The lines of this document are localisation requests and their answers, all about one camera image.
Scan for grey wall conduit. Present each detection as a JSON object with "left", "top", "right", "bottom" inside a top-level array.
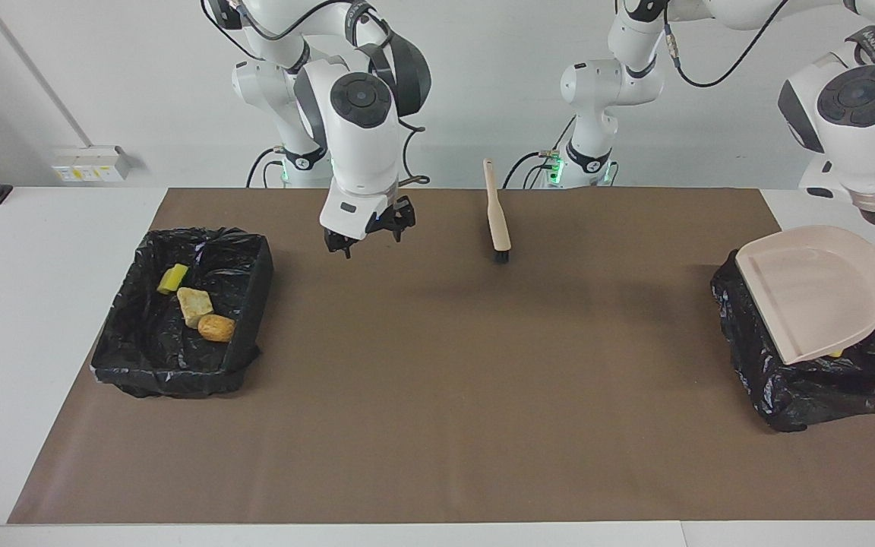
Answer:
[{"left": 0, "top": 0, "right": 95, "bottom": 150}]

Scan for black bag lined bin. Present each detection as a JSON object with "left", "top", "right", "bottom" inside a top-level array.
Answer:
[
  {"left": 90, "top": 226, "right": 275, "bottom": 399},
  {"left": 709, "top": 249, "right": 875, "bottom": 434}
]

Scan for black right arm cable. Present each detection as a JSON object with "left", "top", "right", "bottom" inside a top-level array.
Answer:
[{"left": 201, "top": 0, "right": 432, "bottom": 188}]

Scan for pink plastic dustpan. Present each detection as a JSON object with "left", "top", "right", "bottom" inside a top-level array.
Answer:
[{"left": 734, "top": 225, "right": 875, "bottom": 365}]

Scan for yellow sponge chunk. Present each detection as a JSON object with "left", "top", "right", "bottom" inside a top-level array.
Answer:
[{"left": 156, "top": 263, "right": 189, "bottom": 295}]

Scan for brown bread-like foam chunk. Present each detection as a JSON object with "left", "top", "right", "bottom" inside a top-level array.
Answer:
[{"left": 197, "top": 314, "right": 237, "bottom": 343}]

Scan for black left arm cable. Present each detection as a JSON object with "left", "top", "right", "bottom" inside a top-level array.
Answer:
[{"left": 662, "top": 0, "right": 875, "bottom": 89}]

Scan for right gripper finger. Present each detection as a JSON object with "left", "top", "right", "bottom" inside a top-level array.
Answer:
[
  {"left": 392, "top": 199, "right": 417, "bottom": 244},
  {"left": 324, "top": 231, "right": 358, "bottom": 261}
]

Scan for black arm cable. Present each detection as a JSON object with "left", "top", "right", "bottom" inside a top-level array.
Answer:
[
  {"left": 201, "top": 0, "right": 432, "bottom": 188},
  {"left": 662, "top": 0, "right": 875, "bottom": 89}
]

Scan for white wall outlet box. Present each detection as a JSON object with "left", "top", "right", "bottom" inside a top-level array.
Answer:
[{"left": 50, "top": 146, "right": 134, "bottom": 183}]

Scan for beige rock chunk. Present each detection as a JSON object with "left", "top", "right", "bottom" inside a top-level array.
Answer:
[{"left": 176, "top": 286, "right": 215, "bottom": 329}]

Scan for pink hand brush black bristles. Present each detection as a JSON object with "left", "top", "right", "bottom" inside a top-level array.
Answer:
[{"left": 482, "top": 158, "right": 513, "bottom": 264}]

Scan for brown paper table mat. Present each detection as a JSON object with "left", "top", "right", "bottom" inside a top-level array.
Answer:
[{"left": 8, "top": 188, "right": 875, "bottom": 525}]

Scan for black base cable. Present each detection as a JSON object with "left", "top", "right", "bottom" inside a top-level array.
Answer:
[
  {"left": 502, "top": 114, "right": 576, "bottom": 189},
  {"left": 246, "top": 147, "right": 286, "bottom": 188}
]

